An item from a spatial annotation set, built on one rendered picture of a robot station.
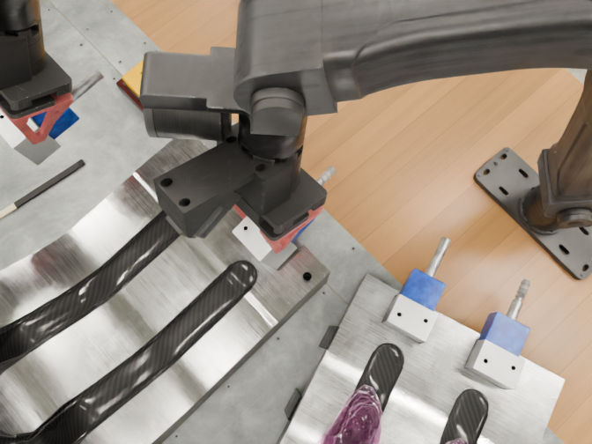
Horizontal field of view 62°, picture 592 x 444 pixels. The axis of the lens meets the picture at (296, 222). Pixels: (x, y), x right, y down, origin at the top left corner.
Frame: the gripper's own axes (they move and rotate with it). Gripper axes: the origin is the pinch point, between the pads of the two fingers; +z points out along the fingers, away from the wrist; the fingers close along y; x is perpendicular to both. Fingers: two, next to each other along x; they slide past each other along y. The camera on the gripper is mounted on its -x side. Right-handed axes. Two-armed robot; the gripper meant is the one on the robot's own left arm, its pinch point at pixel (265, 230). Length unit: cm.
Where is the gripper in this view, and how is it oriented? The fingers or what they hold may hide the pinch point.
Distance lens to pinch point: 54.3
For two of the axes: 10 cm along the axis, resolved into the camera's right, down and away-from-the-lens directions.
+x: 7.4, -5.0, 4.4
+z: -0.9, 5.8, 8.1
